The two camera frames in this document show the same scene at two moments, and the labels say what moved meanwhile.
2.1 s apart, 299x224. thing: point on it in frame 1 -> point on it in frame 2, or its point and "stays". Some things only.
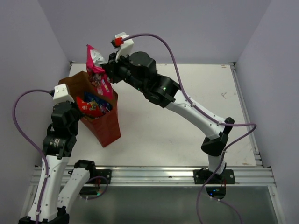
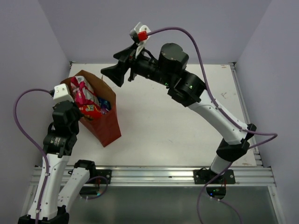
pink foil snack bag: x=95 y=59 -> x=83 y=94
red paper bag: x=106 y=129 stays
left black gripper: x=80 y=113 stays
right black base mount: x=200 y=177 stays
